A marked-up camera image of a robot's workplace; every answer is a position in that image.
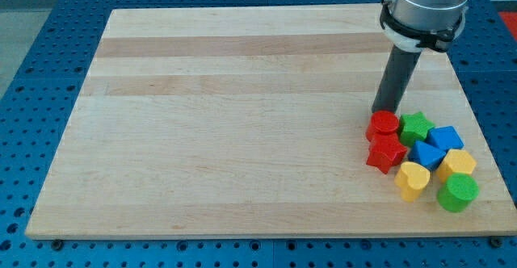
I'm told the green cylinder block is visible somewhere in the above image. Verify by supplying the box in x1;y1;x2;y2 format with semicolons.
436;174;480;213

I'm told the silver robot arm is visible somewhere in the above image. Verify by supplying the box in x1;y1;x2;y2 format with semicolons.
380;0;469;53

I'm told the wooden board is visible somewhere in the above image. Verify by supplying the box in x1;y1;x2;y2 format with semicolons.
25;4;516;240

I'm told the red cylinder block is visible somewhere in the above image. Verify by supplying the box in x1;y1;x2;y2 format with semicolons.
365;111;399;141

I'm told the red star block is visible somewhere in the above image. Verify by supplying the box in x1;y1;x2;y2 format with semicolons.
366;133;407;174

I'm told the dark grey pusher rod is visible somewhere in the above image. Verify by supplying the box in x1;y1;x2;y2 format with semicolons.
371;45;421;113

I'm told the green star block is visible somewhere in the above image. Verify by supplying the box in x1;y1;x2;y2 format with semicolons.
398;111;435;148

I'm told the yellow heart block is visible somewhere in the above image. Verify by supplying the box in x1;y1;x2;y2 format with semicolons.
394;161;431;202

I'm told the blue triangle block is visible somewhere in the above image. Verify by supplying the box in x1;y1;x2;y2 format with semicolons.
407;140;446;171

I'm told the blue cube block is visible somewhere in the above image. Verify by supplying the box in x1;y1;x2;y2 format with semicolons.
426;126;464;152

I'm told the yellow hexagon block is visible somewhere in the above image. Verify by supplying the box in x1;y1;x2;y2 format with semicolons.
435;149;477;183

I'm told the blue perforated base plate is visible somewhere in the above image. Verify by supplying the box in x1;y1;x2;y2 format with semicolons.
1;0;516;267

